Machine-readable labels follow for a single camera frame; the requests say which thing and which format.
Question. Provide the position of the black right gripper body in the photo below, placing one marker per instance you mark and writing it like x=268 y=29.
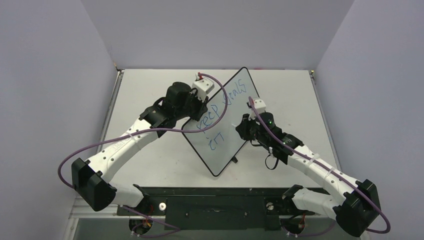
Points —
x=245 y=126

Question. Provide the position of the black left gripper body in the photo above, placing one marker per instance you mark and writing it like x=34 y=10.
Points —
x=184 y=113

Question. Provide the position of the white whiteboard black frame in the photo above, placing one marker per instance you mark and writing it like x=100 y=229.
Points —
x=218 y=145

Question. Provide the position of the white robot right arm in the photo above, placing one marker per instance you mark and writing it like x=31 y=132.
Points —
x=353 y=204

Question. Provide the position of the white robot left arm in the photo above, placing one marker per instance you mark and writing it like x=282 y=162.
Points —
x=91 y=178

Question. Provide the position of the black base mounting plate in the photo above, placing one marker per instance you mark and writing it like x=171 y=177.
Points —
x=208 y=208

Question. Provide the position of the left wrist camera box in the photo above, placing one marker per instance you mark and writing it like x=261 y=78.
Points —
x=202 y=88

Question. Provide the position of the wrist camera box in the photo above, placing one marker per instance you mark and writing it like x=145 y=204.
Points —
x=258 y=104
x=202 y=88

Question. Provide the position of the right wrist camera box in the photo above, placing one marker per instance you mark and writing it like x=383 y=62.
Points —
x=258 y=104

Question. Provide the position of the aluminium table frame rail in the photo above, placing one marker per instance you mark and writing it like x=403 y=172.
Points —
x=73 y=220

